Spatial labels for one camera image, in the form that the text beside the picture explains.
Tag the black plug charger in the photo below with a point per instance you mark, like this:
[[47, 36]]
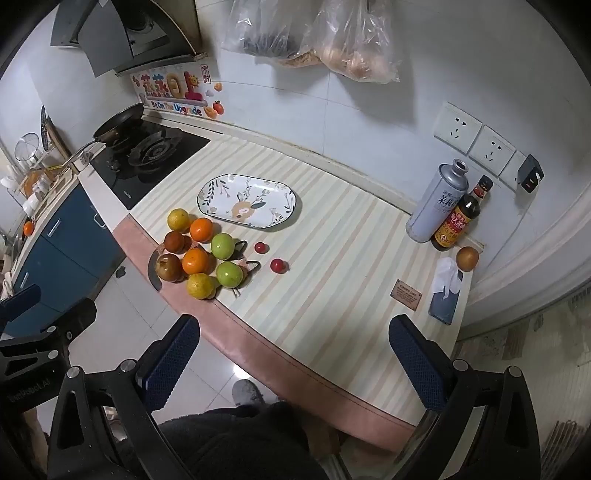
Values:
[[531, 175]]

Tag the person's grey shoe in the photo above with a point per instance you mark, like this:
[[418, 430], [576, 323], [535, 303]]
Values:
[[247, 392]]

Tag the dark red tomato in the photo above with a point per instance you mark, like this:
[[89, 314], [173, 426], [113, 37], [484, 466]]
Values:
[[167, 266], [174, 241]]

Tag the blue tissue pack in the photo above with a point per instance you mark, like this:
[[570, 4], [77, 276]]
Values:
[[443, 304]]

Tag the small brown label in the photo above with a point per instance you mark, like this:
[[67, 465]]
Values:
[[406, 294]]

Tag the orange mandarin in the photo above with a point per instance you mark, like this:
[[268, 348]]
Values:
[[195, 261], [201, 229]]

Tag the yellow green citrus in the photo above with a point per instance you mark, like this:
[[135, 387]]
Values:
[[201, 286], [178, 219]]

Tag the blue kitchen cabinet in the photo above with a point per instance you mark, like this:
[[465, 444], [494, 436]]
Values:
[[69, 249]]

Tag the colourful wall sticker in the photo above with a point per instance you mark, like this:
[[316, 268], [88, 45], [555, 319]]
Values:
[[171, 87]]

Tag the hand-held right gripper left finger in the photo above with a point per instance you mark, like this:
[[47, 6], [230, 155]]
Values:
[[171, 362]]

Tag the striped counter cover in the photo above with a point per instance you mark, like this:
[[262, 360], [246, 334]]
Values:
[[332, 277]]

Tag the plastic bag with pale contents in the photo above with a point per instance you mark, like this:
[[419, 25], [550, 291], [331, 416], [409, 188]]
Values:
[[351, 46]]

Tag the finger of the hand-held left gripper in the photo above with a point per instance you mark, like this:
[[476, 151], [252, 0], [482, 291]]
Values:
[[21, 295], [69, 318]]

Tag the green apple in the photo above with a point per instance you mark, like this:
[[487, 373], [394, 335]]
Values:
[[229, 274], [222, 245]]

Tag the dark sauce bottle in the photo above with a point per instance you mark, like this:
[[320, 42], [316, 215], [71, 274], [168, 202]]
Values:
[[457, 221]]

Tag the floral oval ceramic plate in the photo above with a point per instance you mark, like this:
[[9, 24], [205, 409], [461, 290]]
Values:
[[249, 201]]

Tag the cat shaped mat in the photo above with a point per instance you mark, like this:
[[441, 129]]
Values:
[[154, 277]]

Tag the dish rack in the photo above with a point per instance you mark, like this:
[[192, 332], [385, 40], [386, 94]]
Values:
[[32, 175]]

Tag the black frying pan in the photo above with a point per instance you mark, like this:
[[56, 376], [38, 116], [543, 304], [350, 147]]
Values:
[[120, 124]]

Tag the plastic bag with dark contents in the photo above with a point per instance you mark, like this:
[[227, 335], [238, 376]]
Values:
[[263, 32]]

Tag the grey range hood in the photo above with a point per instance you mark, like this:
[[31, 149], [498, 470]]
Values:
[[101, 37]]

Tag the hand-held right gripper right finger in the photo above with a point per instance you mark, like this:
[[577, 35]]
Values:
[[415, 364]]

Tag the red cherry tomato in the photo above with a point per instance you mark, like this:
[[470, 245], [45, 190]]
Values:
[[261, 248], [278, 265]]

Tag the grey metal can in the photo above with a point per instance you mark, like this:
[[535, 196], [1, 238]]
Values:
[[434, 203]]

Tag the brown onion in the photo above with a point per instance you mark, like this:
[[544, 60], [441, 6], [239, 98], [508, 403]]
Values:
[[467, 257]]

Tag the small orange fruit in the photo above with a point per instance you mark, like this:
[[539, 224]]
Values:
[[28, 227]]

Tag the white wall outlet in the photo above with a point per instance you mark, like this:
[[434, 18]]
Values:
[[491, 151], [510, 170], [457, 129]]

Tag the black gas stove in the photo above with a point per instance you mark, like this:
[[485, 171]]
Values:
[[180, 145]]

